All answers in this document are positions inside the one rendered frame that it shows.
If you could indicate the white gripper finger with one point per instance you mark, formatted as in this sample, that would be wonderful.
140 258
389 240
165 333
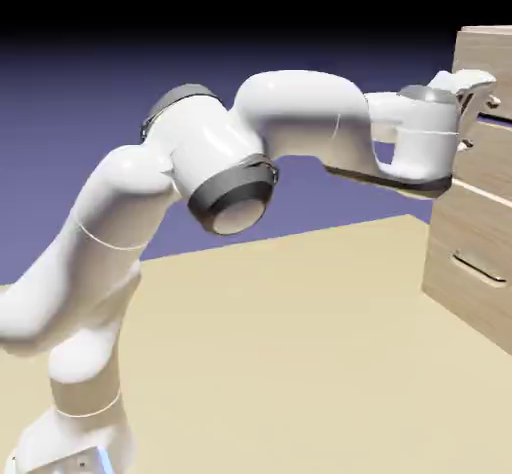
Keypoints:
466 145
493 102

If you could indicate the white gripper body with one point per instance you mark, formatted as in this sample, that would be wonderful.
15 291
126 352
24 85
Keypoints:
468 80

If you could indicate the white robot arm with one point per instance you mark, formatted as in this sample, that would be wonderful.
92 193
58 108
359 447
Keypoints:
280 114

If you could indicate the light wood drawer front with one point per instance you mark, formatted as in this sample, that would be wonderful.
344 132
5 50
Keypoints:
486 50
492 162
460 310

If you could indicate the light wood cabinet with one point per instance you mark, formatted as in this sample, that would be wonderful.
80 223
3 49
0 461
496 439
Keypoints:
472 222

